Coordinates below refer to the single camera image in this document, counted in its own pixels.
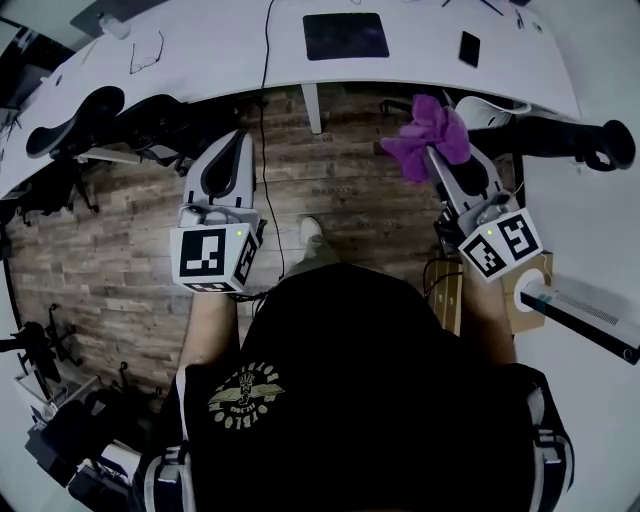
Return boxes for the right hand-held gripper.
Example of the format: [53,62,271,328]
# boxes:
[424,145,545,284]

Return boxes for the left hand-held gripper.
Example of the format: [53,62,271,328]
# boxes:
[169,128,265,296]

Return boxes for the purple cloth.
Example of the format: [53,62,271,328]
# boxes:
[379,93,473,183]

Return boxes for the dark mouse pad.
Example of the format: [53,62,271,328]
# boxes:
[302,12,391,62]

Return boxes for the person's right forearm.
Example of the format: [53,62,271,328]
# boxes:
[460,259,519,370]

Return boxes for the person's left forearm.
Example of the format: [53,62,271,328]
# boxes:
[178,293,242,372]

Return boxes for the white chair back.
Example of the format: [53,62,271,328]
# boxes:
[453,95,517,133]

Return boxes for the black office chair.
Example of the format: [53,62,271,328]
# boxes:
[112,93,197,176]
[468,119,637,173]
[25,85,126,160]

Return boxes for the person's light shoe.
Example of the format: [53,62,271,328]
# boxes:
[298,215,324,250]

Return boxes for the white desk leg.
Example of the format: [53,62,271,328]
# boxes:
[300,83,324,135]

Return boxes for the black smartphone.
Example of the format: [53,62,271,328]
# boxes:
[458,30,482,68]

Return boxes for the wooden crate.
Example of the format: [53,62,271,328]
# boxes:
[424,256,465,337]

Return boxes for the person's olive trouser leg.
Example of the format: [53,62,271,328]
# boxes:
[282,234,342,280]

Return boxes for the white tape roll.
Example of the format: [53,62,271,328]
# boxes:
[513,268,552,314]

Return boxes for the black-framed glasses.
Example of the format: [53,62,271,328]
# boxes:
[129,30,166,76]

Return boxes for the cardboard box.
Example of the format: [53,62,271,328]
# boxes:
[498,251,556,335]

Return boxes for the clear plastic bottle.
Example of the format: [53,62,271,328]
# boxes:
[96,11,132,41]

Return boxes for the long white device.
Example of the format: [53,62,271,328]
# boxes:
[519,277,640,366]

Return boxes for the black tripod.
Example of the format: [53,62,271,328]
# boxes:
[0,303,79,384]

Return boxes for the person's black printed t-shirt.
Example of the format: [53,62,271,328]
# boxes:
[128,262,577,512]

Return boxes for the black cable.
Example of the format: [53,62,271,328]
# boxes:
[258,0,286,281]

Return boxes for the grey shoulder strap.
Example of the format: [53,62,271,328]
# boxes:
[523,383,577,512]
[139,442,195,512]

